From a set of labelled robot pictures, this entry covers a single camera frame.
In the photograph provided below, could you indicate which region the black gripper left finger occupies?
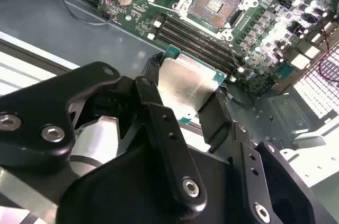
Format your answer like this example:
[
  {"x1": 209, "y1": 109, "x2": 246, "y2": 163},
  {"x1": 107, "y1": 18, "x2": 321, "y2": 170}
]
[{"x1": 0, "y1": 51, "x2": 208, "y2": 220}]

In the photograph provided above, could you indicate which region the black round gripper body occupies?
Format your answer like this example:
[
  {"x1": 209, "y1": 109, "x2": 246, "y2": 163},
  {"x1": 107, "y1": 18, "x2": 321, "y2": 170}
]
[{"x1": 57, "y1": 141, "x2": 249, "y2": 224}]

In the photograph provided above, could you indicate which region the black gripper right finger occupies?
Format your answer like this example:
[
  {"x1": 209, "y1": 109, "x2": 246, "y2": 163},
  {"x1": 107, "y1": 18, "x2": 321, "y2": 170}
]
[{"x1": 197, "y1": 88, "x2": 335, "y2": 224}]

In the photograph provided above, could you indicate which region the silver square CPU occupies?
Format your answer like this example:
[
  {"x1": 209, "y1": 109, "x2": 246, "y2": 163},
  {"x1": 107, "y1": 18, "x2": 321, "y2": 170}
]
[{"x1": 156, "y1": 44, "x2": 229, "y2": 124}]

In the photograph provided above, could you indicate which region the thin wire locking lever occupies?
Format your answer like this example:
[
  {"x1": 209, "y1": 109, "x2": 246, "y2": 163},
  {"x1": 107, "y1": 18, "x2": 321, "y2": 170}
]
[{"x1": 222, "y1": 37, "x2": 240, "y2": 70}]

